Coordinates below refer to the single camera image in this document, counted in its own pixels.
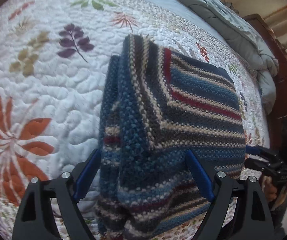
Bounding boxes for grey-blue comforter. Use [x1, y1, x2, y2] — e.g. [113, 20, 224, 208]
[147, 0, 279, 117]

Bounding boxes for striped knitted sweater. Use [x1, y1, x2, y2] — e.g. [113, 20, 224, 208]
[94, 34, 246, 240]

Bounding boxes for white floral quilt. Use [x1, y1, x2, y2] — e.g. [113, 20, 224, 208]
[0, 0, 270, 240]

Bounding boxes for person's right hand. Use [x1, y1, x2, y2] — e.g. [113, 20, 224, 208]
[260, 174, 279, 203]

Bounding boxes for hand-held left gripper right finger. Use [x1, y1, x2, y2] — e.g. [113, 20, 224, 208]
[185, 149, 275, 240]

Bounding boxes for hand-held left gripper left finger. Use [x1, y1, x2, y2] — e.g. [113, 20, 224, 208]
[12, 149, 102, 240]

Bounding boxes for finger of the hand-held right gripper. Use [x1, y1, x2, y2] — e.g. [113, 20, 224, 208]
[245, 145, 285, 164]
[244, 157, 274, 174]

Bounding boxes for wooden headboard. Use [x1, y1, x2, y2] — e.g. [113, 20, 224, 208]
[243, 14, 287, 155]

